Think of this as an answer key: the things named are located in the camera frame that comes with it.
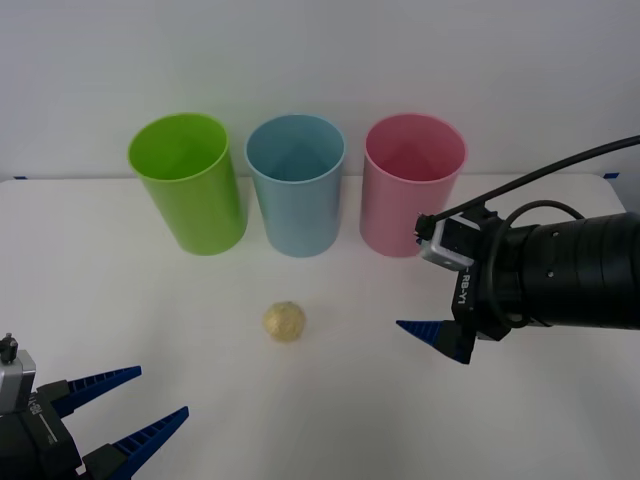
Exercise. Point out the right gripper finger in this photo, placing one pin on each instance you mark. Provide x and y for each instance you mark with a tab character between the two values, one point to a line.
450	340

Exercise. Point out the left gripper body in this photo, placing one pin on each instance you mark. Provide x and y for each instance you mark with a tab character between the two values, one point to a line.
35	445

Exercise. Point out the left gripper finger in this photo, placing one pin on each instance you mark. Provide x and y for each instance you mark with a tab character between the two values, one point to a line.
85	387
135	447

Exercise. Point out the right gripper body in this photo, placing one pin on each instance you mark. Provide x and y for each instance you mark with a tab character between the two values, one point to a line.
487	300

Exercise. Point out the yellow ball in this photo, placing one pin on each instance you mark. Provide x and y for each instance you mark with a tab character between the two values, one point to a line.
284	321

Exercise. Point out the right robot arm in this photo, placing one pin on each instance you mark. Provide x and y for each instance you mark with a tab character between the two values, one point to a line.
590	270

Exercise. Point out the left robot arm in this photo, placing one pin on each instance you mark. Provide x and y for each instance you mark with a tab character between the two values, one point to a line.
12	380

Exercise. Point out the pink plastic bin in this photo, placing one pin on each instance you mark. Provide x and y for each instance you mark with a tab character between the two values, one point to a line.
395	210

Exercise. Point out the pale blue plastic bin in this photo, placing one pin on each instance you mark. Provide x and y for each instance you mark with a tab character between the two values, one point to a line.
300	215

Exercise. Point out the green plastic bin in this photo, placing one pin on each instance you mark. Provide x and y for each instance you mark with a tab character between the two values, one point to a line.
200	210

